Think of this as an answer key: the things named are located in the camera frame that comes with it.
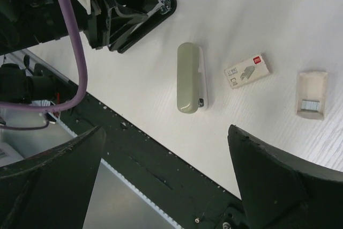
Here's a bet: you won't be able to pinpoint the beige green stapler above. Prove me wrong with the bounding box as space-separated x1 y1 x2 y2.
176 42 208 114

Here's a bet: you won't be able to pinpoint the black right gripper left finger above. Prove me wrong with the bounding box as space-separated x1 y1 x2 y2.
1 127 106 228

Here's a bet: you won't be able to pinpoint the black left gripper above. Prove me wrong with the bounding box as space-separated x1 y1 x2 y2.
84 0 160 51

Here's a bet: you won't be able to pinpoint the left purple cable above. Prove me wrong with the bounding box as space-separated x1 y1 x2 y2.
0 0 88 130

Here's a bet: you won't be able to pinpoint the beige staple tray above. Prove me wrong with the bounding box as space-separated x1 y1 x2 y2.
296 71 328 120

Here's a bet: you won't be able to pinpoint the white staple box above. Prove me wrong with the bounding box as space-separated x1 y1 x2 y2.
224 54 271 89

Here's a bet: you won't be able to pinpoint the staples in tray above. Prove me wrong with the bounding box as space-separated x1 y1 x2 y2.
301 100 320 112

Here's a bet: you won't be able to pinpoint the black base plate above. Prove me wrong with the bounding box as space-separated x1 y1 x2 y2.
61 94 248 228

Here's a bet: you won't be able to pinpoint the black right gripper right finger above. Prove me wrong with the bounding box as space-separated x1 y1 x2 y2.
228 125 342 228

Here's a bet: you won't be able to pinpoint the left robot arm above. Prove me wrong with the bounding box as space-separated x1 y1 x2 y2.
1 0 164 55

